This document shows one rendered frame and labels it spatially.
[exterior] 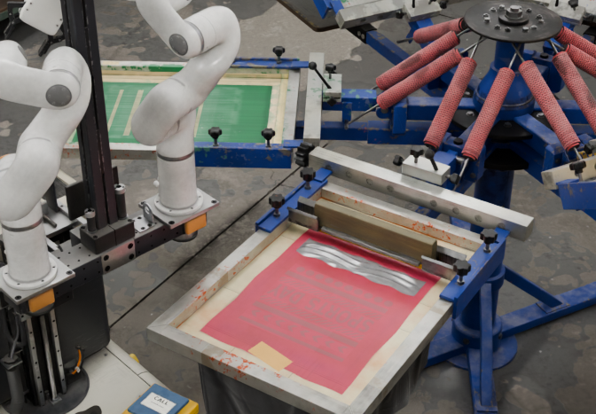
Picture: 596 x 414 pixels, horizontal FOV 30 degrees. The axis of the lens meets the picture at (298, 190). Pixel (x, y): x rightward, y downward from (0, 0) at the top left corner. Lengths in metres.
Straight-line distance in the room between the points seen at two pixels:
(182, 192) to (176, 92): 0.34
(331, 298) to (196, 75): 0.69
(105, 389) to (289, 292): 0.96
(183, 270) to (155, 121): 1.96
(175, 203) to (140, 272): 1.71
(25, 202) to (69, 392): 1.31
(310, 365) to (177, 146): 0.62
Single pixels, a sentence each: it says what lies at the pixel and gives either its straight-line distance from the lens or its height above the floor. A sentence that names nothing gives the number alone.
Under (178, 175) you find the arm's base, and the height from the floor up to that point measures 1.25.
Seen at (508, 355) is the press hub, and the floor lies 0.01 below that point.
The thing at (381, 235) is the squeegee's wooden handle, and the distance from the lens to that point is 2.94.
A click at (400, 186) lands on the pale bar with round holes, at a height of 1.03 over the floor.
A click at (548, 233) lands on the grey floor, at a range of 4.82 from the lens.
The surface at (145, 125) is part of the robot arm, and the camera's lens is 2.65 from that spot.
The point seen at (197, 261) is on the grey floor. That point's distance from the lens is 4.56.
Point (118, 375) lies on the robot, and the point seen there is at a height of 0.28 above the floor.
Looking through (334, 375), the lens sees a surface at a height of 0.95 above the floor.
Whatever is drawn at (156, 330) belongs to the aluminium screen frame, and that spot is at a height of 0.99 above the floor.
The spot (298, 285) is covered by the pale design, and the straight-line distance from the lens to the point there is 2.89.
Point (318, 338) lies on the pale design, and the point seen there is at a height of 0.96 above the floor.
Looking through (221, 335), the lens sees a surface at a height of 0.96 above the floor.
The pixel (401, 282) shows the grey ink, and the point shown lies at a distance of 2.90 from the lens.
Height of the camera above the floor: 2.75
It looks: 34 degrees down
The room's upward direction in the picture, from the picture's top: straight up
